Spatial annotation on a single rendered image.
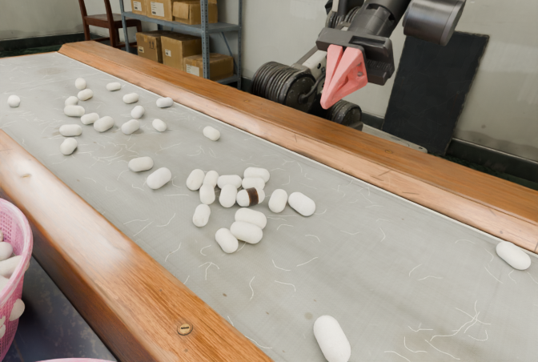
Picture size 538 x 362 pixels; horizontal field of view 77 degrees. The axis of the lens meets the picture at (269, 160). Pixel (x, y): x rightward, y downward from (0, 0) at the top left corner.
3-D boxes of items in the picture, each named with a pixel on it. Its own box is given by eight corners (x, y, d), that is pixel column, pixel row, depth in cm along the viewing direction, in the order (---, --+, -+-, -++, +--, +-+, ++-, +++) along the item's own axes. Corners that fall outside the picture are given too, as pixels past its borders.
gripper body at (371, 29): (384, 50, 42) (411, 5, 43) (315, 36, 47) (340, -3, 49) (389, 82, 47) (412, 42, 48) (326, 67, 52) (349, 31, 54)
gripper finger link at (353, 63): (332, 95, 41) (368, 37, 43) (286, 82, 45) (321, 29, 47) (343, 124, 47) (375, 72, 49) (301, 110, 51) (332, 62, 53)
